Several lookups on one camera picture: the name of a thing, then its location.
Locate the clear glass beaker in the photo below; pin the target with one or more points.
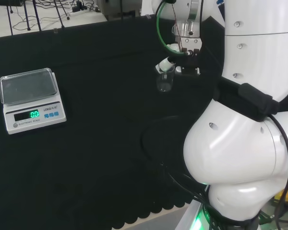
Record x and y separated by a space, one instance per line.
165 80

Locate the white electronic balance steel pan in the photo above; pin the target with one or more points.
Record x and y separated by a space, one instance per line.
33 112

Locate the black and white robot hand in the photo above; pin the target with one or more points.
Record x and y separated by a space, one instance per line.
190 55

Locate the black bench cloth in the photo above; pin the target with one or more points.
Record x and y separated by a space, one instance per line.
98 107

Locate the white power strip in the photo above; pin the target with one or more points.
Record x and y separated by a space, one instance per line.
76 10

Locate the clear cloth clip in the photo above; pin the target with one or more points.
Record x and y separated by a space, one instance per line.
55 31
147 16

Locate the grey metal box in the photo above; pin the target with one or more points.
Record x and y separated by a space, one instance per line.
115 9

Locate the black tripod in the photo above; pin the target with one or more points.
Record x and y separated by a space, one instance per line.
27 16
60 16

